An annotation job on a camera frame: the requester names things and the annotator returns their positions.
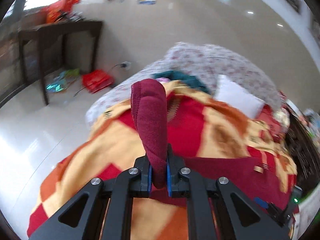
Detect maroon fleece sweater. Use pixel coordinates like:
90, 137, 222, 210
131, 79, 297, 209

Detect dark carved wooden headboard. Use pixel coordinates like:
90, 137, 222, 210
285, 106, 319, 197

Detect orange red floral blanket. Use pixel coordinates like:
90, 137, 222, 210
27, 79, 297, 237

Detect red embroidered pillow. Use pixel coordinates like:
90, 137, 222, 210
257, 90, 290, 137

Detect white pillow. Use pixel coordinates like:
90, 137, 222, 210
214, 75, 265, 119

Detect colourful items under table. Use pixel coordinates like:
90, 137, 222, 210
46, 69, 80, 93

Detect red bag on floor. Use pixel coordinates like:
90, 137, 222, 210
81, 69, 114, 93

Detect teal garment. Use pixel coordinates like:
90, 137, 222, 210
152, 70, 210, 94

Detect dark wooden side table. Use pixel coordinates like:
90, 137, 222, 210
17, 20, 104, 106

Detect wall socket with plug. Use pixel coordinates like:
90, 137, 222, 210
108, 61, 132, 73

